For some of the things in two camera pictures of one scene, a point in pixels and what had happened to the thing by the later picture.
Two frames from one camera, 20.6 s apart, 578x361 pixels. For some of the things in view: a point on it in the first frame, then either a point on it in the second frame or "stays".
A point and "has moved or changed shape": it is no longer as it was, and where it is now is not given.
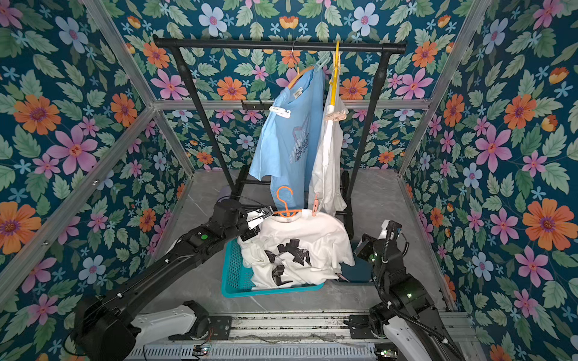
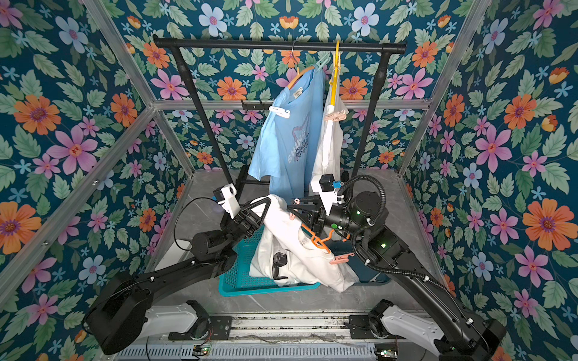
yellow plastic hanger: (335, 74) stays
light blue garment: (286, 147) stays
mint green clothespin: (323, 59) stays
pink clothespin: (316, 204) has moved or changed shape
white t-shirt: (308, 250) has moved or changed shape
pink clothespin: (337, 116) stays
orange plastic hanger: (286, 213) -> (318, 244)
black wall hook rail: (262, 107) stays
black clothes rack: (387, 50) stays
